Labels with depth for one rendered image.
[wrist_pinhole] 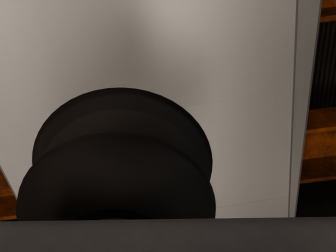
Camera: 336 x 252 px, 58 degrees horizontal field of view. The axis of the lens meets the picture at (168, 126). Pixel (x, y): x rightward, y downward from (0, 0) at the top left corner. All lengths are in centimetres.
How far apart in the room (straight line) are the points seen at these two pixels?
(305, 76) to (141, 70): 9
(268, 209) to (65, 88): 16
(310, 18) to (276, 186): 11
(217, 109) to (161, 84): 4
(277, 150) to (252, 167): 2
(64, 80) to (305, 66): 13
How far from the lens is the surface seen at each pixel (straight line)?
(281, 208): 24
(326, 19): 35
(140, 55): 16
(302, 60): 18
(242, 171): 20
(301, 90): 19
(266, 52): 17
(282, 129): 20
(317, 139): 46
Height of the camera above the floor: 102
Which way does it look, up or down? 62 degrees down
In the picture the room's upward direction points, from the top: 173 degrees clockwise
